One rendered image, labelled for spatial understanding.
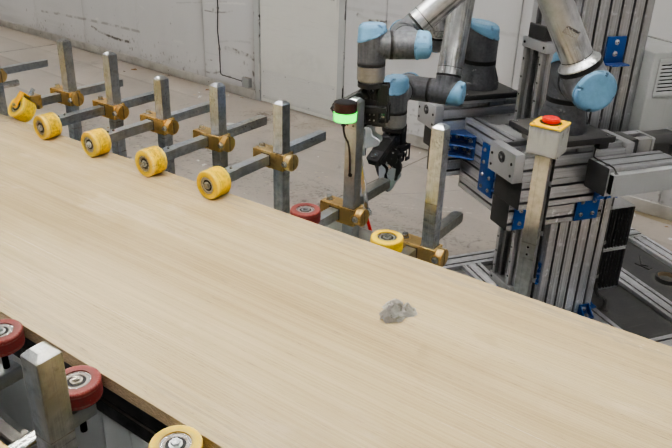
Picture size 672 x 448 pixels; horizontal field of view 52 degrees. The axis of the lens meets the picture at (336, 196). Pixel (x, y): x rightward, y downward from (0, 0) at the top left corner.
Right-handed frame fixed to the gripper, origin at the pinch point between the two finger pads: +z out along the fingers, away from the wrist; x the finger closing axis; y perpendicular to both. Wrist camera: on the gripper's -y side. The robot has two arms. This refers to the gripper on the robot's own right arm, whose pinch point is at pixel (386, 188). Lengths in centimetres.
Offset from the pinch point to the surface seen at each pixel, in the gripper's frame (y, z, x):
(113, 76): -26, -25, 94
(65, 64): -27, -25, 119
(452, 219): -6.4, 0.2, -26.0
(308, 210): -41.6, -8.8, -1.0
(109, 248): -86, -9, 23
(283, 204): -27.2, 0.8, 19.3
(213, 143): -28, -13, 46
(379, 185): -6.7, -3.8, -1.3
